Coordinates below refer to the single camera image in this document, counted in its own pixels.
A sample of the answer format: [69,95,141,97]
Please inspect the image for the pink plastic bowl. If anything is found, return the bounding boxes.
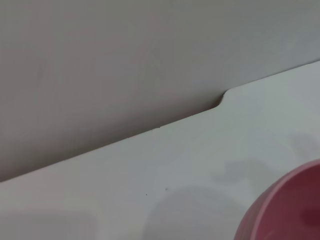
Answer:
[233,158,320,240]

